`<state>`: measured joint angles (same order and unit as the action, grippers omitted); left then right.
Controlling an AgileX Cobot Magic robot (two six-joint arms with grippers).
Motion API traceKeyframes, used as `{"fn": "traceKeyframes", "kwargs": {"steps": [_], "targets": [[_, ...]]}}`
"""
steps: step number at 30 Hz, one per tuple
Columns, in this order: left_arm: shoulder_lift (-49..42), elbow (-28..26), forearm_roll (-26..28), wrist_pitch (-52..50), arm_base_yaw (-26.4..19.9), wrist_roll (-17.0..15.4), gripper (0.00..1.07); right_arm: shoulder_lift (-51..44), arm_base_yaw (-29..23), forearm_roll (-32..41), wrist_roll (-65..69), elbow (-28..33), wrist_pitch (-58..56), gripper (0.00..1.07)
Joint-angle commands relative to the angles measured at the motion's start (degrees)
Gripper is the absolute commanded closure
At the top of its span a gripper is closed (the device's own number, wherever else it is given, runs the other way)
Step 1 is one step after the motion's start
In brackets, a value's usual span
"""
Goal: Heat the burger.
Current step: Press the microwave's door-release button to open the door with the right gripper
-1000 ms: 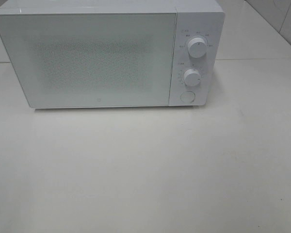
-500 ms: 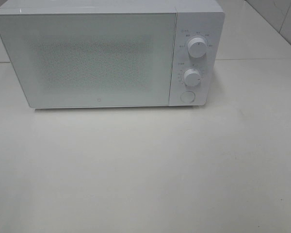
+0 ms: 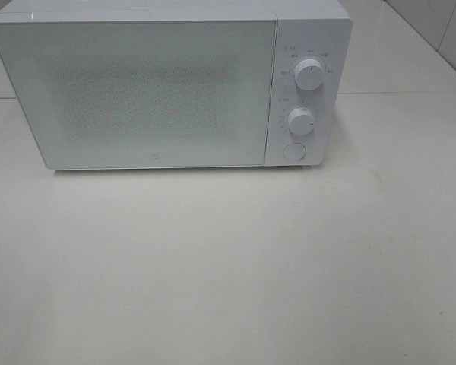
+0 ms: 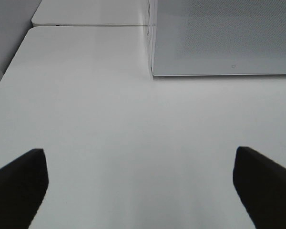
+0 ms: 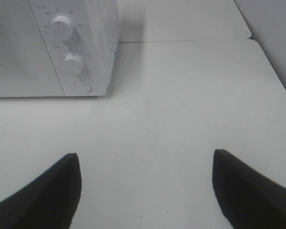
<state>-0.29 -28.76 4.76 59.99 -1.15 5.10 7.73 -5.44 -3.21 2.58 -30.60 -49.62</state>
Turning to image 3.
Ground round white door button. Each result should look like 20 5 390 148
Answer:
283 143 306 162

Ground white timer knob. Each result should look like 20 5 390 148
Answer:
287 108 315 136

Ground white microwave door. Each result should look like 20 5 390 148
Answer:
0 21 276 170

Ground upper white power knob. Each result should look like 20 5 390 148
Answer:
293 56 325 91

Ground white microwave oven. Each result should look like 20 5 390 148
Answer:
0 1 353 170

